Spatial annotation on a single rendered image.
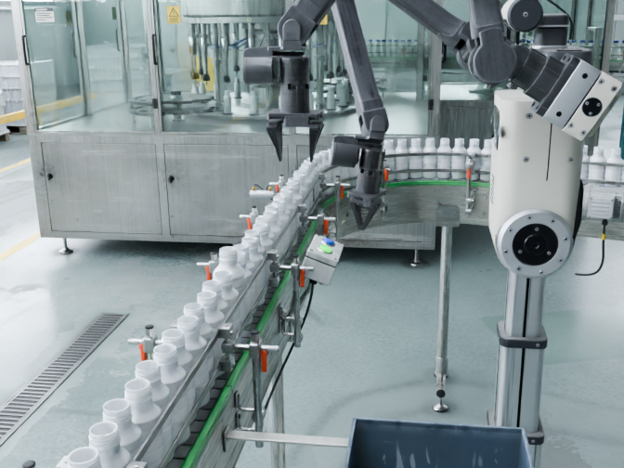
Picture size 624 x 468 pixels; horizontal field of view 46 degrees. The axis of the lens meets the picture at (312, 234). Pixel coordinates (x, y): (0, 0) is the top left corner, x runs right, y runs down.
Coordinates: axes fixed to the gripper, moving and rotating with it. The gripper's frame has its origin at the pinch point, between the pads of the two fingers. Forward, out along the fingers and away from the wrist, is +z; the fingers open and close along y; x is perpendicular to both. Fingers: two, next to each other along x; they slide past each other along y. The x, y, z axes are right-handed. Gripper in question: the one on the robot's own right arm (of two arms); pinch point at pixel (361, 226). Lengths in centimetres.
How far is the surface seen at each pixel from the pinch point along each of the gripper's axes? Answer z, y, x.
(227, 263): 3.3, 36.1, -15.6
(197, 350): 8, 64, -4
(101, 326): 142, -134, -190
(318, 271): 11.8, 6.9, -7.0
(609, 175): 1, -135, 48
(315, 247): 7.1, 4.0, -9.8
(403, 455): 27, 45, 31
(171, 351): 4, 73, -4
